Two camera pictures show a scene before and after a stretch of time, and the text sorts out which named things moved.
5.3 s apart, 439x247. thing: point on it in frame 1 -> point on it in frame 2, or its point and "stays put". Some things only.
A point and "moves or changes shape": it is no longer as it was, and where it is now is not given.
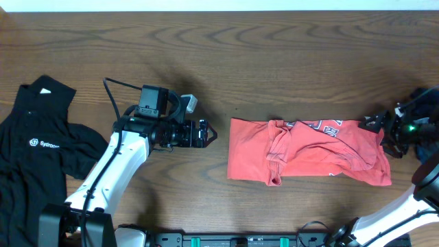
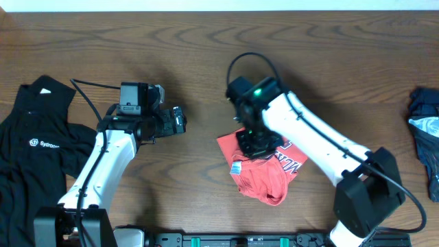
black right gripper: [392, 121] -> [253, 152]
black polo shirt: [38, 149] stays put
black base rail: [180, 239] stays put
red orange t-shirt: [271, 149] moves or changes shape
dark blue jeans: [425, 101] stays put
